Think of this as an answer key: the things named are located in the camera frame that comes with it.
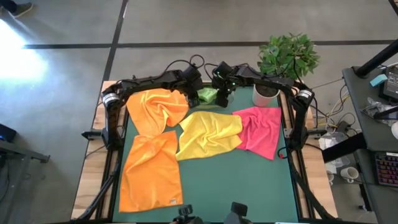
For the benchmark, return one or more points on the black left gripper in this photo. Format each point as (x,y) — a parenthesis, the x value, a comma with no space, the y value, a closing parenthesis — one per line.
(192,81)

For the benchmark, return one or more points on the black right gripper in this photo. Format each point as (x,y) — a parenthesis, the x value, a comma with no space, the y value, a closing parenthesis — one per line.
(225,76)

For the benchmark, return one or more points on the green microfiber towel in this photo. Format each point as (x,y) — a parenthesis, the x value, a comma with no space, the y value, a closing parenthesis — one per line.
(207,95)

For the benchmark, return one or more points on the yellow microfiber towel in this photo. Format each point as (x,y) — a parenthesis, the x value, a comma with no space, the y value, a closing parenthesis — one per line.
(208,133)

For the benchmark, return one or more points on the orange microfiber towel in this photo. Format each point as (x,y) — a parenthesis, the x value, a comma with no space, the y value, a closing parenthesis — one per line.
(149,105)

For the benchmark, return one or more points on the pink microfiber towel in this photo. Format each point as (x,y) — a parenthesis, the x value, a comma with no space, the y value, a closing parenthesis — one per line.
(261,133)

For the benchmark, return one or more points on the orange towel with corner label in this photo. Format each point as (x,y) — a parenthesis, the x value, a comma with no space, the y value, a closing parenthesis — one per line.
(149,180)

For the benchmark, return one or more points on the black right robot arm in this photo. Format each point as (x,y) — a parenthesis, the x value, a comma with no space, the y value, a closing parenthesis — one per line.
(264,79)

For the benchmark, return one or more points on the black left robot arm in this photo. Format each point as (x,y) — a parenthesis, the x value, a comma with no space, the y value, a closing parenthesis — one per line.
(149,81)

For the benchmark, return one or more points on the clear plastic bin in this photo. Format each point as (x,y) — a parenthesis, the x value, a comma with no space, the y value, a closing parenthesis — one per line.
(208,106)

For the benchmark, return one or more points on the white plant pot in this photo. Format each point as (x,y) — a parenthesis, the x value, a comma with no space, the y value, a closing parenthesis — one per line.
(261,99)

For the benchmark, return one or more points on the green leafy plant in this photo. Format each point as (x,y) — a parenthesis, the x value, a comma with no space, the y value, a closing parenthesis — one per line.
(289,53)

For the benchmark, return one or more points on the black power adapter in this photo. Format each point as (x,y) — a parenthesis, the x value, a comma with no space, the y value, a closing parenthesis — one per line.
(343,127)

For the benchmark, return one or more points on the black flat bar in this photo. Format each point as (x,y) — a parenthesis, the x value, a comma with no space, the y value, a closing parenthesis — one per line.
(345,147)

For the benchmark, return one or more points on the white mug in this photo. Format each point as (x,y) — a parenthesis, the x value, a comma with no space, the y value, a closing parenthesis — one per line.
(349,174)

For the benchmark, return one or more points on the clear plastic bag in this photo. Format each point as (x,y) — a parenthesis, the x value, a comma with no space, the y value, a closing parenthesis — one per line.
(373,105)

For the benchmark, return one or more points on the dark grey side desk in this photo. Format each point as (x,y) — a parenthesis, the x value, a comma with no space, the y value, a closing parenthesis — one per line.
(373,140)

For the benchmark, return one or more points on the blue sticky note pad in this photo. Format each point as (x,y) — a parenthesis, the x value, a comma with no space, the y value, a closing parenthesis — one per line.
(378,80)

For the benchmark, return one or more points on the black round pole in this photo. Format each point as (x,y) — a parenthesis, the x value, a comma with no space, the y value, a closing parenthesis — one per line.
(376,59)

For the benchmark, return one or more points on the black desktop device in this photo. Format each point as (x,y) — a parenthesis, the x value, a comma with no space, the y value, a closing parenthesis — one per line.
(391,87)

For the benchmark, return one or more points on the white round object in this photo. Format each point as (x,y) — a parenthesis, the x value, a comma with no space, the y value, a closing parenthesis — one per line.
(395,130)

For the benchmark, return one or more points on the backlit black keyboard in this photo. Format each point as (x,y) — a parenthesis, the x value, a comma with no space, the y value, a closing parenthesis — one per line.
(388,169)

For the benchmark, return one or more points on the grey metal cart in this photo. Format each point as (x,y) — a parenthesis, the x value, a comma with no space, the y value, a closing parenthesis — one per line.
(18,152)

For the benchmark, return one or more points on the black box with blue light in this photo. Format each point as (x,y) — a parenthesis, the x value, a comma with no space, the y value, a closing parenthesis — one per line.
(7,133)

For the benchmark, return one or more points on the person's shoe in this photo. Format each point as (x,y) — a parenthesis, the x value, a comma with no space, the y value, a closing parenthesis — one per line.
(23,9)

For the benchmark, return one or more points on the person's leg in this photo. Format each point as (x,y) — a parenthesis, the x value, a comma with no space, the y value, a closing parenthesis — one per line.
(6,4)

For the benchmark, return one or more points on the black aluminium table frame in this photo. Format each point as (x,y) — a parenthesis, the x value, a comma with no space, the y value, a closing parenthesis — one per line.
(109,202)

